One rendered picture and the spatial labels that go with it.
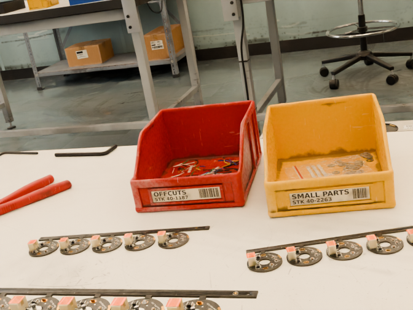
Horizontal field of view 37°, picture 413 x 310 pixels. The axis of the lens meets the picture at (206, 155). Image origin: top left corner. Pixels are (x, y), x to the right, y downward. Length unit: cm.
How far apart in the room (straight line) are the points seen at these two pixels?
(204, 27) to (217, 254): 446
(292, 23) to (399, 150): 413
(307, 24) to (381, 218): 424
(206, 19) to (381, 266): 449
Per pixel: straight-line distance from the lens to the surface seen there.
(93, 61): 490
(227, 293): 30
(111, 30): 520
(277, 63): 326
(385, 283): 41
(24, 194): 66
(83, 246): 52
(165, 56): 455
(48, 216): 60
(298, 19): 470
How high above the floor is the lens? 98
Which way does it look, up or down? 20 degrees down
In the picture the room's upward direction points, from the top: 10 degrees counter-clockwise
